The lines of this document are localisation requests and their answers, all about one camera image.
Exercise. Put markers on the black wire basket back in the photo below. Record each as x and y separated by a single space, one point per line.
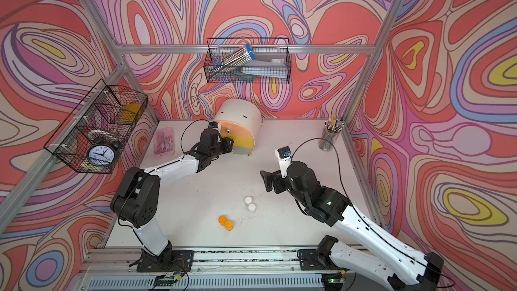
271 49

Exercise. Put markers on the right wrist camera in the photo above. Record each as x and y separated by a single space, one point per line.
284 157

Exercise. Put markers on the black wire basket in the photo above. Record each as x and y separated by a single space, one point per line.
271 49
95 115

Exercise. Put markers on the round white drawer cabinet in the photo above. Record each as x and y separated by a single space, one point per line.
241 121

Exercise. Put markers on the white paint can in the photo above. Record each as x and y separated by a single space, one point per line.
252 207
248 200

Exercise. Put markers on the pink plastic box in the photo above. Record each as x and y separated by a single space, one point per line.
164 142

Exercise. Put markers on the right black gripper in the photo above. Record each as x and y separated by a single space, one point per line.
277 178

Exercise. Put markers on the grey white box in basket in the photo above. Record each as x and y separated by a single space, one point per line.
265 69

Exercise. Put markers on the clear tube of pencils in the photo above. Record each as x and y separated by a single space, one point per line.
225 60

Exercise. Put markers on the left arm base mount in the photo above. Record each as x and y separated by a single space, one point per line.
167 261

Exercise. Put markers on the orange paint can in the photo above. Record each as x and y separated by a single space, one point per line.
222 220

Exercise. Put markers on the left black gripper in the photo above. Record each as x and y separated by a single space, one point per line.
227 146

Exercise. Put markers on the black alarm clock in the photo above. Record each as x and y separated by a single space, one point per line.
104 153

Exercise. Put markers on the yellow object in basket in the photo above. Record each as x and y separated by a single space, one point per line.
129 113

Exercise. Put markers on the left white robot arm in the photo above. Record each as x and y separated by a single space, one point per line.
136 200

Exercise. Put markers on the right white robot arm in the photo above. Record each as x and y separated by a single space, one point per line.
387 261

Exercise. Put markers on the aluminium rail base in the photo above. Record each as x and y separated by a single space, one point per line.
264 268

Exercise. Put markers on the black wire basket left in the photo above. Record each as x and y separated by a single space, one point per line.
95 115

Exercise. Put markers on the clear pencil cup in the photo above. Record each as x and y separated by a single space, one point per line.
332 128

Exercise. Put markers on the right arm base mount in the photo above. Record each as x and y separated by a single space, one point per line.
318 259

